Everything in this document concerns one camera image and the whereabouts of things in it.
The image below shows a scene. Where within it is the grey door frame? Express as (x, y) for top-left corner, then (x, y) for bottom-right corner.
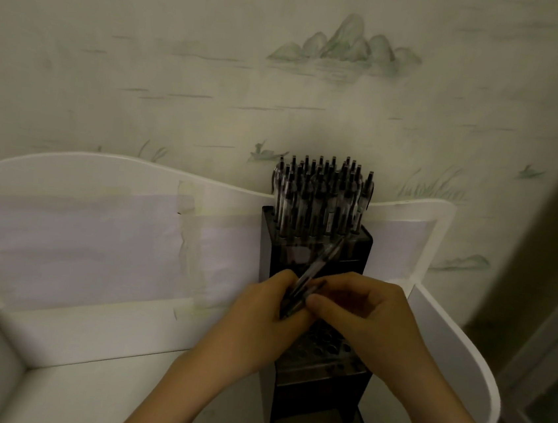
(490, 272), (558, 423)

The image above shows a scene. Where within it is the black tiered pen holder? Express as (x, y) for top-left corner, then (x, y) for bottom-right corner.
(238, 204), (406, 423)

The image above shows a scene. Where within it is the bunch of black pens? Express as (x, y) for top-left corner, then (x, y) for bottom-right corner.
(280, 229), (347, 325)

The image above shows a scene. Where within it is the row of black pens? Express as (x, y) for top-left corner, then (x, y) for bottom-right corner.
(265, 148), (379, 249)

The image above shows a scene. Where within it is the person's right hand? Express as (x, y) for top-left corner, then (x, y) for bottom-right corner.
(295, 266), (447, 405)

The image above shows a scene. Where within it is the person's left hand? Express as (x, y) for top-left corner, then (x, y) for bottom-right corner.
(176, 258), (323, 402)

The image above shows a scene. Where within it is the white curved-back shelf unit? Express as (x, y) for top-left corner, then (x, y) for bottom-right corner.
(0, 142), (524, 423)

